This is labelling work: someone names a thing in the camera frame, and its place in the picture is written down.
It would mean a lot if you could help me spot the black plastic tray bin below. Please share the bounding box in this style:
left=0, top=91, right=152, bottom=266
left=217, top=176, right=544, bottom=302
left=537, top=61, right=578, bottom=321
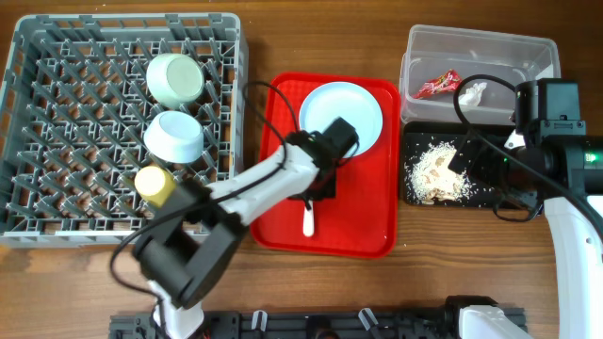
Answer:
left=399, top=121, right=539, bottom=211

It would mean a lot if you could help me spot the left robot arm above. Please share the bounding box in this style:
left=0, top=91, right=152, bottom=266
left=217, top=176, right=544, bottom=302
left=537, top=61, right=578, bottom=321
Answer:
left=133, top=118, right=359, bottom=338

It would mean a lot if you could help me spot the light green bowl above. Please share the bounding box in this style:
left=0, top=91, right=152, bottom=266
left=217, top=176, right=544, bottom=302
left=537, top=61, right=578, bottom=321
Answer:
left=143, top=111, right=204, bottom=164

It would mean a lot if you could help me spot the green bowl with scraps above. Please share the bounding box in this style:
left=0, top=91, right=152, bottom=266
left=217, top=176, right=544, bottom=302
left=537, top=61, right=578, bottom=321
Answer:
left=146, top=54, right=204, bottom=109

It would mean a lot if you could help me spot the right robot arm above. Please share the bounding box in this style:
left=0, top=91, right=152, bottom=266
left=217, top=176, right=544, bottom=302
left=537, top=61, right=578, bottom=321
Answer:
left=448, top=78, right=602, bottom=338

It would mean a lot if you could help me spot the red plastic tray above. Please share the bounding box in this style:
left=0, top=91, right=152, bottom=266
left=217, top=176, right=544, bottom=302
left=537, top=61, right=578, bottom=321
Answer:
left=251, top=77, right=401, bottom=259

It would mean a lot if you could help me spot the grey dishwasher rack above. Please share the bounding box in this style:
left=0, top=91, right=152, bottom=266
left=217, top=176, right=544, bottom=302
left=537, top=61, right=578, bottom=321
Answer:
left=1, top=13, right=249, bottom=248

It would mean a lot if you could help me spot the white plastic fork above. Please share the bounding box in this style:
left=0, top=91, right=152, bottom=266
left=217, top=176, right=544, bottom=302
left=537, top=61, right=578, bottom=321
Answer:
left=302, top=208, right=315, bottom=237

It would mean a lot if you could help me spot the red snack wrapper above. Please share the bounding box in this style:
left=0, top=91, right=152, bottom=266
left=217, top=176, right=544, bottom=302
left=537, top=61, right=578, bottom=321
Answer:
left=413, top=69, right=463, bottom=100

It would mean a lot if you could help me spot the light blue plate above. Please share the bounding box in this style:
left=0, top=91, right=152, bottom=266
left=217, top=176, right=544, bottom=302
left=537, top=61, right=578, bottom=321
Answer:
left=299, top=82, right=383, bottom=158

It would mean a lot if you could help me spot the clear plastic bin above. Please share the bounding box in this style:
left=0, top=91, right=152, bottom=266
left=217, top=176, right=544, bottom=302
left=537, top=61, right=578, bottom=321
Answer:
left=399, top=24, right=562, bottom=123

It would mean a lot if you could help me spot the food scraps pile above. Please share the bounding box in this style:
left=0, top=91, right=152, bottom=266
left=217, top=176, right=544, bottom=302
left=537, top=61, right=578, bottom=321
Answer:
left=404, top=142, right=474, bottom=204

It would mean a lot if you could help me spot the white napkin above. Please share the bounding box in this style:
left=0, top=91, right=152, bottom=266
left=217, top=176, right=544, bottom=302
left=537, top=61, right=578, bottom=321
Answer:
left=459, top=82, right=487, bottom=106

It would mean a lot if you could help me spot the yellow plastic cup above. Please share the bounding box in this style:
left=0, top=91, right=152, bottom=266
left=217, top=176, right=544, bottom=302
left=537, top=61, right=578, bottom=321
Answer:
left=134, top=166, right=176, bottom=207

